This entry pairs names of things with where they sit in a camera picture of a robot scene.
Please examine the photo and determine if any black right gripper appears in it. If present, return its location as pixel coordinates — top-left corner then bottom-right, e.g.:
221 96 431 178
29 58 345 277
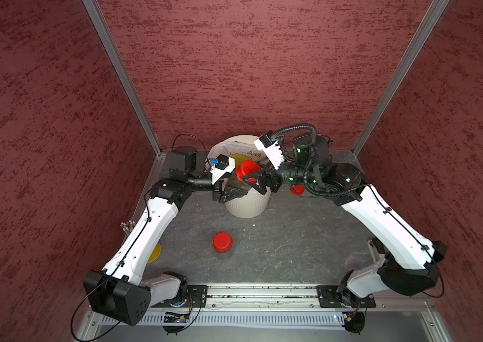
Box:
242 153 319 193

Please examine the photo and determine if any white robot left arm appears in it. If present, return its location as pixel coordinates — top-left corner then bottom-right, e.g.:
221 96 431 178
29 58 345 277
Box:
83 148 236 326

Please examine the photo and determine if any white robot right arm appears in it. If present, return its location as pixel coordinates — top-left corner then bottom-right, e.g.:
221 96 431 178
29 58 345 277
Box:
236 133 447 307

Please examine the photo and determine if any cream plastic trash bin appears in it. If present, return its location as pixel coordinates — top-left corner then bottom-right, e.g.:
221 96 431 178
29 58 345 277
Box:
224 135 271 219

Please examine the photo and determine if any white printed bin liner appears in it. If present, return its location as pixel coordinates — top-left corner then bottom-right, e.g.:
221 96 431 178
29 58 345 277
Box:
208 141 264 166

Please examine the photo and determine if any yellow pencil cup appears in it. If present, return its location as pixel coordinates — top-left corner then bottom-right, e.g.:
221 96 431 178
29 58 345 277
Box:
147 243 162 264

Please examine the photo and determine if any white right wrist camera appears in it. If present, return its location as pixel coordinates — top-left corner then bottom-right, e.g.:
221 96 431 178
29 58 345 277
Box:
254 131 286 170

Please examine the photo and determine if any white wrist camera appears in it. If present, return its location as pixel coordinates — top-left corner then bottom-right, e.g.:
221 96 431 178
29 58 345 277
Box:
210 154 236 185
254 131 286 170

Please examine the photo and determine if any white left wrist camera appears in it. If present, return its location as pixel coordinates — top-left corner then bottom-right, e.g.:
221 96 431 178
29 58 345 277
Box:
210 154 236 185

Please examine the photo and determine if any black corrugated cable conduit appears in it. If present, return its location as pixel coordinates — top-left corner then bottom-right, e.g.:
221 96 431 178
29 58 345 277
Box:
271 123 362 198

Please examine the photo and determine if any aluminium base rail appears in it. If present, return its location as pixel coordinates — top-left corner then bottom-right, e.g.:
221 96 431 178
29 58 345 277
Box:
202 283 438 312

